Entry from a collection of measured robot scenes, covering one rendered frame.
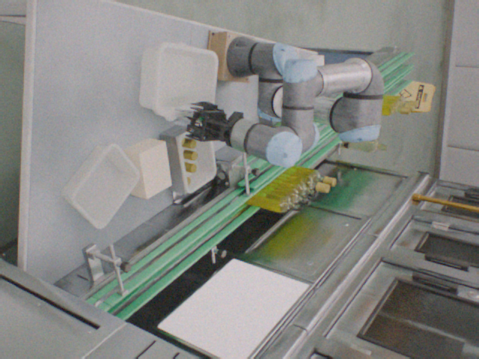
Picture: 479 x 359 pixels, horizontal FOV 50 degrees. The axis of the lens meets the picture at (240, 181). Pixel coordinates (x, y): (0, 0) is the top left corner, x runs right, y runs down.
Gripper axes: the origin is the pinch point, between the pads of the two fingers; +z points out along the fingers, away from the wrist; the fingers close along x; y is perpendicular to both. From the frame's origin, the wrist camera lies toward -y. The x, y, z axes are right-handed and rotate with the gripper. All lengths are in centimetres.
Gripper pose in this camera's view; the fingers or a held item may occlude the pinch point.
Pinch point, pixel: (181, 111)
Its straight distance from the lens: 134.6
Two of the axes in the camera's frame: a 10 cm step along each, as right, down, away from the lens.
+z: -7.9, -3.2, 5.2
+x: -2.0, 9.4, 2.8
